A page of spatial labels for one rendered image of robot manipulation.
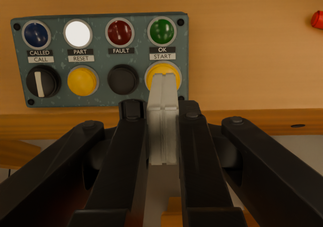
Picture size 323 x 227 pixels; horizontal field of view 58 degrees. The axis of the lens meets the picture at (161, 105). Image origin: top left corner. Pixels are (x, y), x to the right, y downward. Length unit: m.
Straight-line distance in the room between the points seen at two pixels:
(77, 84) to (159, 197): 0.94
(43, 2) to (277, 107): 0.26
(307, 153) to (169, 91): 1.15
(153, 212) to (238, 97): 0.93
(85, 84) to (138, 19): 0.07
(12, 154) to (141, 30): 0.90
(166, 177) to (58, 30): 0.96
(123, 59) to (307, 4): 0.20
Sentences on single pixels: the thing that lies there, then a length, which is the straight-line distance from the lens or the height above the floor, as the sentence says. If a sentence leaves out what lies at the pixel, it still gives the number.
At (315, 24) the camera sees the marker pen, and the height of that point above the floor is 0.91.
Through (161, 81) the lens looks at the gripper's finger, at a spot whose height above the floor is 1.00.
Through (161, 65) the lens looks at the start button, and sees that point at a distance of 0.25.
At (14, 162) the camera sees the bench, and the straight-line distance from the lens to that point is 1.11.
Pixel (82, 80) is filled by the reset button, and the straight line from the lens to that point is 0.25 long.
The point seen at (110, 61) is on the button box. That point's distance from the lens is 0.26.
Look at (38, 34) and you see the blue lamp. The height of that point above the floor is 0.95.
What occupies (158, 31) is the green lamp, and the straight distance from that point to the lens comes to 0.25.
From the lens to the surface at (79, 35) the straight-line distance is 0.26.
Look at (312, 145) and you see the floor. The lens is 1.30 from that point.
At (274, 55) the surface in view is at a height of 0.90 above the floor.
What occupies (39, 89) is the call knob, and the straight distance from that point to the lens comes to 0.27.
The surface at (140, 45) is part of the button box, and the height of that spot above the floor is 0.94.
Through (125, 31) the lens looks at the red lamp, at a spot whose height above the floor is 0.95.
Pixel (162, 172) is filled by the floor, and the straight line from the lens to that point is 1.17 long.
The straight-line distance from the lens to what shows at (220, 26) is 0.31.
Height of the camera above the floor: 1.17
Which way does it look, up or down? 74 degrees down
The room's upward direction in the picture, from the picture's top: 7 degrees counter-clockwise
